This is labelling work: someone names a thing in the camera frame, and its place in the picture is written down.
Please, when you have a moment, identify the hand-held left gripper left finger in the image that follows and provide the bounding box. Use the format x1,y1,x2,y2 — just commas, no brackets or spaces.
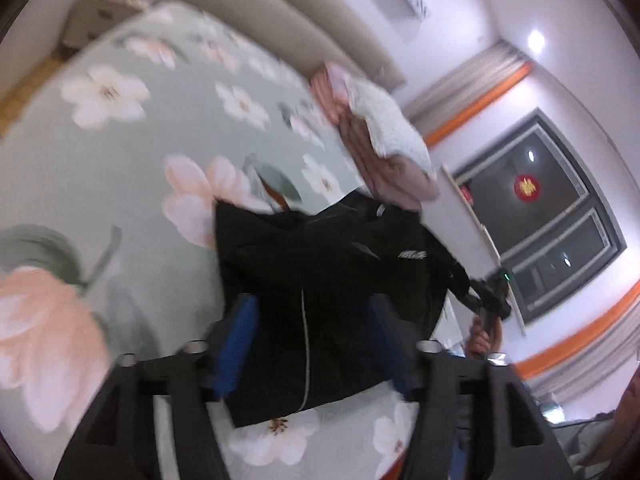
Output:
52,292,258,480

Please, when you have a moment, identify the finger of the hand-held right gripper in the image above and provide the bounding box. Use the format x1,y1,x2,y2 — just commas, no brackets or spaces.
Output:
445,255,482,311

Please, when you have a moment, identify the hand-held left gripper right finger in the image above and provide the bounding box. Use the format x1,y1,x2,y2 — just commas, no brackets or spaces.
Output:
369,295,576,480

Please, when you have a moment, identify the black hooded jacket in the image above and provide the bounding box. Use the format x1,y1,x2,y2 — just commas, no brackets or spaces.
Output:
214,191,473,428

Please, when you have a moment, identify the person's right hand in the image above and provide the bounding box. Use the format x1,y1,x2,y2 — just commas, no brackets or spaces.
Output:
466,316,505,361

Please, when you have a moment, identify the dark grey window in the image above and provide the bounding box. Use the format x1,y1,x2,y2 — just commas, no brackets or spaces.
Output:
452,107,628,323

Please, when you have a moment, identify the red round window decoration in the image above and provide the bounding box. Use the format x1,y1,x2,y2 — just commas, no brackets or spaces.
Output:
512,174,541,203

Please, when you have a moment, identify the beige curtain with orange band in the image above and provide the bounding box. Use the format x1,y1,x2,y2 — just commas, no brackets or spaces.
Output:
402,41,533,148
515,280,640,403

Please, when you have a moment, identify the mauve folded quilt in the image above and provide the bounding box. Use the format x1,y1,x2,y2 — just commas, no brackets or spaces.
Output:
336,110,441,211

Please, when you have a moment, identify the white dotted pillow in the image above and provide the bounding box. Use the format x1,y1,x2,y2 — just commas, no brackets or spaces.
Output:
345,77,435,181

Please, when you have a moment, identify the person's body in grey clothing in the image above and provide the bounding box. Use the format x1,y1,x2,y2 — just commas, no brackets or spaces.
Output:
547,375,640,480

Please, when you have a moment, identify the bed with floral sheet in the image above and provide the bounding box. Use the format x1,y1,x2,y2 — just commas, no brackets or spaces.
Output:
0,0,471,480

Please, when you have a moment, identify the salmon folded blanket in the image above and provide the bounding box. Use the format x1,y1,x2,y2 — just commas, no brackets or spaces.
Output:
309,61,353,121

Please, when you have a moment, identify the beige padded headboard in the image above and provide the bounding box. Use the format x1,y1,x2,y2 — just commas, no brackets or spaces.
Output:
165,0,406,91

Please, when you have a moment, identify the beige nightstand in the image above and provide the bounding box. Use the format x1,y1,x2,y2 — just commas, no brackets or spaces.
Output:
64,0,148,50

